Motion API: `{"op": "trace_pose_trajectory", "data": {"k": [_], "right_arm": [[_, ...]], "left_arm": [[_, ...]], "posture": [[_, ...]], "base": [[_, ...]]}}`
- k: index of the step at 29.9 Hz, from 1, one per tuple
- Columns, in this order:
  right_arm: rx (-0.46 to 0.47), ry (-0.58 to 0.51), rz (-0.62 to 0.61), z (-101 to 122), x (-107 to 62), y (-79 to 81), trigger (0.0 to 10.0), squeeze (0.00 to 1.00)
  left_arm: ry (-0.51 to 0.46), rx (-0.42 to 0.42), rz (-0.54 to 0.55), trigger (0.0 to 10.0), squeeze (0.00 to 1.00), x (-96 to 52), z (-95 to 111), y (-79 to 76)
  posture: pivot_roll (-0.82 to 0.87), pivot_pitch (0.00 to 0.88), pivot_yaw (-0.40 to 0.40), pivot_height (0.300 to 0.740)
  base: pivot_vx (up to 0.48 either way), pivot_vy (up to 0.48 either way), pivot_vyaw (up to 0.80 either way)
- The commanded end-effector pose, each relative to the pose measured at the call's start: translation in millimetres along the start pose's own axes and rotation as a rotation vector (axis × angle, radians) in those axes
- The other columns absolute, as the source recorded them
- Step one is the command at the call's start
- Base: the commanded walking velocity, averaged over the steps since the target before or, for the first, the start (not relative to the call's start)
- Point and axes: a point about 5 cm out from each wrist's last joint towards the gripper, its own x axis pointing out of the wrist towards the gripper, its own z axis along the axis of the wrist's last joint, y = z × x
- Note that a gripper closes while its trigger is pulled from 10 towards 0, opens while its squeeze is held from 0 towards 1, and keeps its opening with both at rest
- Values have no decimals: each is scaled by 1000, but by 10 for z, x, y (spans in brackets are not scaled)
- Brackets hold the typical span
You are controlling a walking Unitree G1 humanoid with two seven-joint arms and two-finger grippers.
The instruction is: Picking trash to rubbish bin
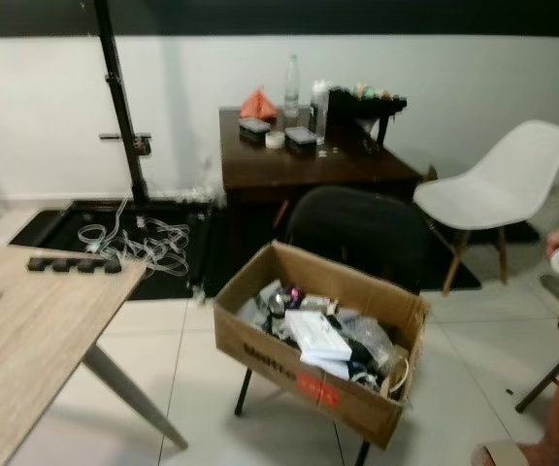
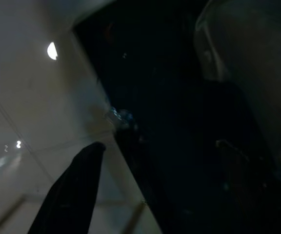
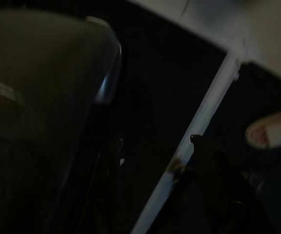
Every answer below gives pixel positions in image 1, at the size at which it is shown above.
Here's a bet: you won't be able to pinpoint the white plastic shell chair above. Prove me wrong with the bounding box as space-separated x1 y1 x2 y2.
412 119 559 298

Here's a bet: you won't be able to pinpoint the dark wooden furniture leg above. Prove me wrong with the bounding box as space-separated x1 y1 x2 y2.
514 353 559 415

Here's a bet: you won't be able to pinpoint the black fabric chair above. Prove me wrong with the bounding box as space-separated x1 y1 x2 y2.
234 185 428 466

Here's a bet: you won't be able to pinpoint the beige slipper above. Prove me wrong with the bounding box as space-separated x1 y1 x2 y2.
473 441 535 466

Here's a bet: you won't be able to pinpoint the clear plastic bag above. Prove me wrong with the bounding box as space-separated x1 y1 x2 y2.
342 312 398 376

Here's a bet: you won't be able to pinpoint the black rack with bottles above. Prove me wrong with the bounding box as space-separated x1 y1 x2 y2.
327 83 410 148

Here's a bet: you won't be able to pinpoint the white flat carton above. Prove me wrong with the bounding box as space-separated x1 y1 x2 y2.
284 308 354 380

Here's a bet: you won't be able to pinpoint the clear tall cup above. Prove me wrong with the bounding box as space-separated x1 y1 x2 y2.
310 81 332 138

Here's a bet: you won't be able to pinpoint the black flat case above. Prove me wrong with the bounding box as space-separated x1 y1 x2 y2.
284 125 318 150
238 117 272 138

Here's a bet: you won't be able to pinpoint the dark brown wooden desk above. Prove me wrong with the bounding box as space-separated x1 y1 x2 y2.
218 106 426 284

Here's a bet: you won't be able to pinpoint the brown cardboard box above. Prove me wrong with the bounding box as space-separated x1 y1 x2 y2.
213 240 432 450

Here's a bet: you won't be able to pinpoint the clear plastic water bottle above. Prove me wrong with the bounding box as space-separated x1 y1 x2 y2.
282 54 303 123

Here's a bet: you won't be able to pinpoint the orange plastic bag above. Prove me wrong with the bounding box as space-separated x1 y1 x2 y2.
239 88 280 123

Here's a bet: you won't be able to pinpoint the black metal stand pole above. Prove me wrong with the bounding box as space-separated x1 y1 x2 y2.
92 0 153 206

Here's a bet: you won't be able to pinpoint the black power strip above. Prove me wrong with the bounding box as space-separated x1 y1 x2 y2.
26 254 124 276

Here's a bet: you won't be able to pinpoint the black floor mat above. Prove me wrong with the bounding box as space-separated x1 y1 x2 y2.
9 198 214 298

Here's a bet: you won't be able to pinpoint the light wooden table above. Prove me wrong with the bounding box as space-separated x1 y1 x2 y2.
0 242 189 466

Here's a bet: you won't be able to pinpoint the white tangled cables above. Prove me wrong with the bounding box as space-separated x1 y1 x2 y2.
77 198 192 279

